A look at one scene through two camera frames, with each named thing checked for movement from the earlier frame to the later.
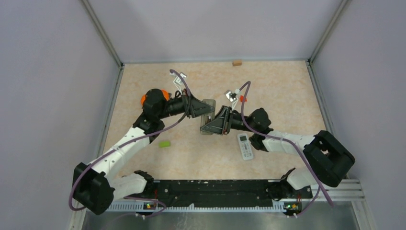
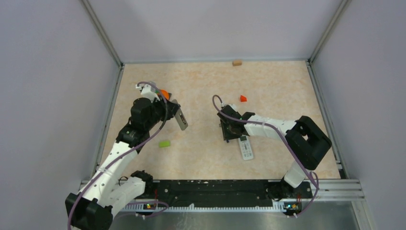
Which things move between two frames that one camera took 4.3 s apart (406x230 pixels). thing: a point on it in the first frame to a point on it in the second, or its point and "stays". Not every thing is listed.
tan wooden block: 237,63 stays
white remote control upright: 245,146 stays
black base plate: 197,193 stays
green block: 164,143 stays
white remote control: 209,117 to 180,118
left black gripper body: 175,106 to 158,110
